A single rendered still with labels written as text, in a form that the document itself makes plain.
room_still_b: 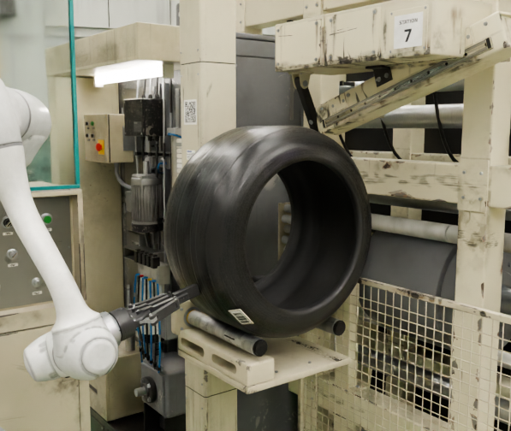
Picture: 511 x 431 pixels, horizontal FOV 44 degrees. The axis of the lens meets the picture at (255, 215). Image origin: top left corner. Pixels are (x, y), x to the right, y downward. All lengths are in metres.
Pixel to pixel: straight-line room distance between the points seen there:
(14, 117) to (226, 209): 0.52
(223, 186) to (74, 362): 0.54
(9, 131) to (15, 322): 0.79
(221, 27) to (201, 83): 0.18
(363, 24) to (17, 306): 1.34
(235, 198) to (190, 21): 0.66
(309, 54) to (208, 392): 1.08
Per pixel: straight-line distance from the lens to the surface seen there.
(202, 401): 2.11
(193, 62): 1.97
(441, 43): 1.67
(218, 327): 1.80
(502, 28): 1.69
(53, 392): 2.23
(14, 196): 1.49
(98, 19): 11.06
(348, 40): 1.82
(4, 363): 2.14
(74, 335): 1.34
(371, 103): 1.93
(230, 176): 1.56
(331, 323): 1.85
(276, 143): 1.62
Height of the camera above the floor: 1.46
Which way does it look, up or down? 8 degrees down
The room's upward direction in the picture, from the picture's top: straight up
